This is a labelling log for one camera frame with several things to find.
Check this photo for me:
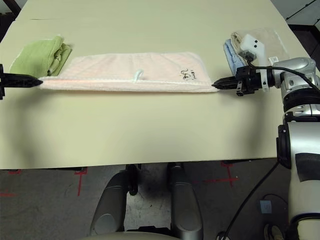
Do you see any light blue folded towel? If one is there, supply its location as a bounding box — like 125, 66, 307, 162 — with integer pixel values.
222, 38, 248, 76

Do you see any small grey floor box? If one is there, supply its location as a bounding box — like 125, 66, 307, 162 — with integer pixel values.
259, 199, 273, 215

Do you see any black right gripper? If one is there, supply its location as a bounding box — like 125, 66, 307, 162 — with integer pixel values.
211, 66, 266, 98

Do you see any grey sneaker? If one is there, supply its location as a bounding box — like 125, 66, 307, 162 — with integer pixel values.
263, 223, 286, 240

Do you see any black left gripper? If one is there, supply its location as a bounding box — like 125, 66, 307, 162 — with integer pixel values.
0, 63, 43, 101

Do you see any green folded towel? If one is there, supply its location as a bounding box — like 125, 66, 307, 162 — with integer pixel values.
9, 34, 73, 77

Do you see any grey left robot leg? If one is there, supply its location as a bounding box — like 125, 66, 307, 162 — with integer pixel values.
90, 164, 138, 237

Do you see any beige folded towel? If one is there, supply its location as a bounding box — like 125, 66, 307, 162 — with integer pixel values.
230, 27, 290, 66

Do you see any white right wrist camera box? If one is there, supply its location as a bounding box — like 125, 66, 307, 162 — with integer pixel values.
238, 33, 272, 93

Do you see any grey robot leg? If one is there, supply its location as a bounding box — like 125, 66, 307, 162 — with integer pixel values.
90, 164, 138, 237
167, 162, 203, 240

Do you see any pink terry towel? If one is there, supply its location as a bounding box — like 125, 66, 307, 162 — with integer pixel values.
38, 51, 220, 94

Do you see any black metal frame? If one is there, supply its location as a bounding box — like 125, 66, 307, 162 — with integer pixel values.
272, 0, 320, 26
0, 0, 22, 16

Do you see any grey right robot leg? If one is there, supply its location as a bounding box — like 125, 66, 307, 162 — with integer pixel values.
167, 162, 203, 240

